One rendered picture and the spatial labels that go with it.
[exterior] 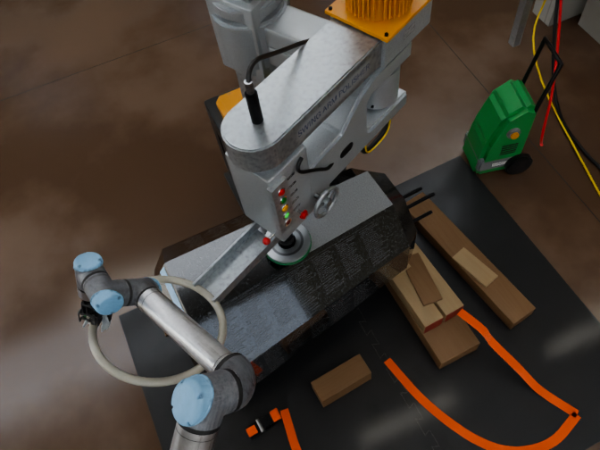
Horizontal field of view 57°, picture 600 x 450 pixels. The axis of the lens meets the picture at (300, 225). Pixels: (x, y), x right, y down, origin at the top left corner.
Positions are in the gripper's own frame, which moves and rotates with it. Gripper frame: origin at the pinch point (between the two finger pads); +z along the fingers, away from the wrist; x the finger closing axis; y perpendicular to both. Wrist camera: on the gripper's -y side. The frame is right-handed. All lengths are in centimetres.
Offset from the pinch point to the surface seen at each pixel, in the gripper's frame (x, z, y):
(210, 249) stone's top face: 25, 10, -60
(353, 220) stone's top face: 87, -10, -80
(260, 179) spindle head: 48, -60, -30
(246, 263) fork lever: 47, -16, -32
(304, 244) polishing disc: 67, -5, -62
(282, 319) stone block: 65, 25, -42
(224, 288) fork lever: 41.5, -11.3, -20.7
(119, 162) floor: -75, 73, -185
